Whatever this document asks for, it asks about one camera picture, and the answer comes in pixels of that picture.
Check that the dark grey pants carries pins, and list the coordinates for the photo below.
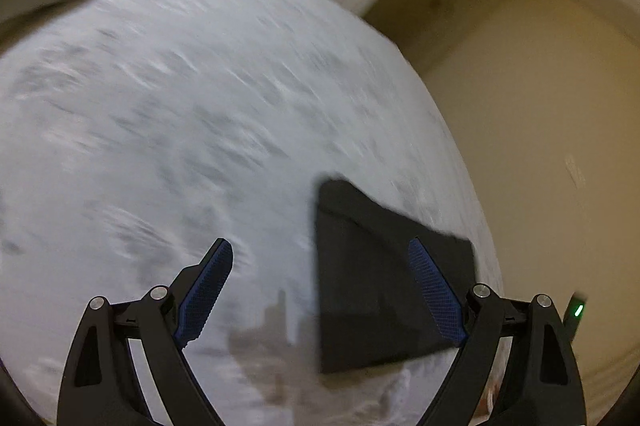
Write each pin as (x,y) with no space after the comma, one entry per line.
(360,286)

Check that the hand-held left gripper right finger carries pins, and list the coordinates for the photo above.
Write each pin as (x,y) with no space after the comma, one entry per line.
(435,291)

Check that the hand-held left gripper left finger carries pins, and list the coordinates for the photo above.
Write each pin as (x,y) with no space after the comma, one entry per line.
(207,296)

